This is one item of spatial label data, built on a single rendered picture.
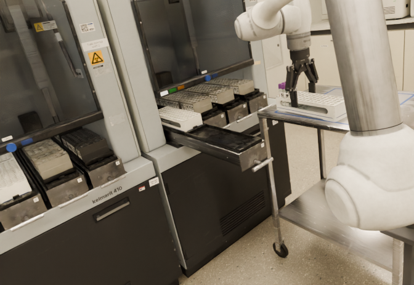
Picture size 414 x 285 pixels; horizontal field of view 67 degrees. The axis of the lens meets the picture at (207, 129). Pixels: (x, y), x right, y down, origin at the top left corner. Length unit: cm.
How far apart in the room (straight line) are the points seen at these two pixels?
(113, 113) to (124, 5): 43
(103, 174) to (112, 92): 33
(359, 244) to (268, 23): 96
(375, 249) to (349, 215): 80
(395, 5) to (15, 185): 299
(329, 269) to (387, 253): 39
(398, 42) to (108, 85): 258
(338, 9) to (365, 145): 27
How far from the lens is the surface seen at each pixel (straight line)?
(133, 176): 134
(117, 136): 137
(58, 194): 126
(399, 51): 328
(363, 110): 70
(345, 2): 70
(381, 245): 152
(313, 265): 181
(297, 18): 124
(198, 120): 139
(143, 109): 140
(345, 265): 182
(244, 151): 110
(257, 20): 116
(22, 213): 126
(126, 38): 136
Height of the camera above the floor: 128
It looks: 21 degrees down
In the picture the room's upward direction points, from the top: 12 degrees counter-clockwise
